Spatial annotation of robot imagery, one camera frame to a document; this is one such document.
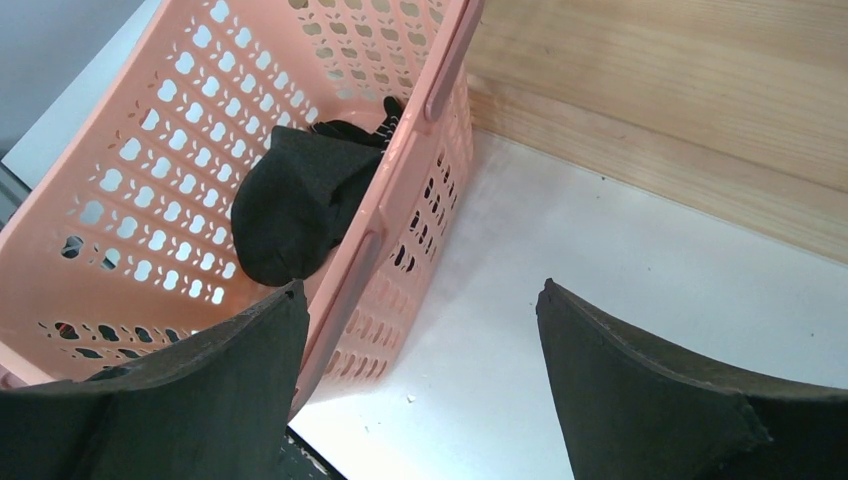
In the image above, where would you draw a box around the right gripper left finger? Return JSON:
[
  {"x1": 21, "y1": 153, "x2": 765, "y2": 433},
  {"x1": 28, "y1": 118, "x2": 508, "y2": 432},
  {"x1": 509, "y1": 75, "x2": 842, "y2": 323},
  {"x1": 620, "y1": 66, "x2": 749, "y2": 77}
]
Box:
[{"x1": 1, "y1": 281, "x2": 309, "y2": 479}]

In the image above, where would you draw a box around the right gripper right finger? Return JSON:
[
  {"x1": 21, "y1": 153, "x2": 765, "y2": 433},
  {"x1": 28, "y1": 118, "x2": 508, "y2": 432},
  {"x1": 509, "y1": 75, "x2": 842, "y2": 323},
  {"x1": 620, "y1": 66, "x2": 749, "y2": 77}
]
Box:
[{"x1": 536, "y1": 280, "x2": 847, "y2": 479}]

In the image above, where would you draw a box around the plain black sock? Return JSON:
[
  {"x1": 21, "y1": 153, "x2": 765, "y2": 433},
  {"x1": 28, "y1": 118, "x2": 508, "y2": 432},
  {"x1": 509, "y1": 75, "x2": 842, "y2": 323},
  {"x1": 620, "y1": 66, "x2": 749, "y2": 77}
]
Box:
[{"x1": 231, "y1": 120, "x2": 389, "y2": 287}]

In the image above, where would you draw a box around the black white striped sock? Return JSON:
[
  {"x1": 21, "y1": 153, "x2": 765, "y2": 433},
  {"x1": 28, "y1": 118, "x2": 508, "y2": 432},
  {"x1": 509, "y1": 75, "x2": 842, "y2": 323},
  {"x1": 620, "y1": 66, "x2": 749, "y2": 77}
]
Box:
[{"x1": 309, "y1": 96, "x2": 404, "y2": 152}]

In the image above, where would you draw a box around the pink plastic basket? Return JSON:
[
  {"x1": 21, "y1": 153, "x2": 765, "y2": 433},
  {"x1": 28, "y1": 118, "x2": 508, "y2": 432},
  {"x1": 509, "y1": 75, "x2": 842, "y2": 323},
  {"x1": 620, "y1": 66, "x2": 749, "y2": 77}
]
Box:
[{"x1": 1, "y1": 1, "x2": 482, "y2": 410}]

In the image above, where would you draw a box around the wooden hanging rack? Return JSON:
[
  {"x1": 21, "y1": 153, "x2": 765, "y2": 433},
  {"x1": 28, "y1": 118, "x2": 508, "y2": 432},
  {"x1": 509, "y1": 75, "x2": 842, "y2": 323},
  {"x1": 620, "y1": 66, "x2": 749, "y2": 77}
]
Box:
[{"x1": 466, "y1": 1, "x2": 847, "y2": 262}]

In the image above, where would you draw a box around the black mounting rail base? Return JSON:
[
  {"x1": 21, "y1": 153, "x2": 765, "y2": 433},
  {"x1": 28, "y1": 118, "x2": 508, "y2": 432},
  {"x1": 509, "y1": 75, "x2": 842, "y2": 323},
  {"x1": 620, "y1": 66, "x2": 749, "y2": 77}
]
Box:
[{"x1": 272, "y1": 427, "x2": 346, "y2": 480}]

